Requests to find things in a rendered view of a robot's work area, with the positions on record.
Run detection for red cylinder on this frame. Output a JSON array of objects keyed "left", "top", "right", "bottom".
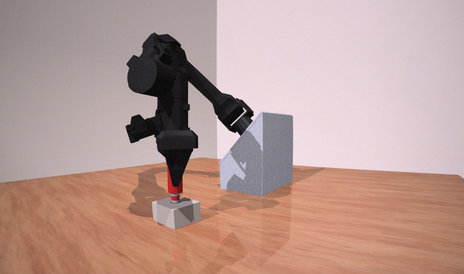
[{"left": 167, "top": 168, "right": 183, "bottom": 194}]

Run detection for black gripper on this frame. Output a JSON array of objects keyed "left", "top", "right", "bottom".
[{"left": 156, "top": 98, "right": 198, "bottom": 187}]

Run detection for grey marker with red band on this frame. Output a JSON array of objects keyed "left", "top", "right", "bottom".
[{"left": 171, "top": 193, "right": 180, "bottom": 203}]

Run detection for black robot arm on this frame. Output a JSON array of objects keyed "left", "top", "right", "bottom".
[{"left": 126, "top": 33, "right": 254, "bottom": 143}]

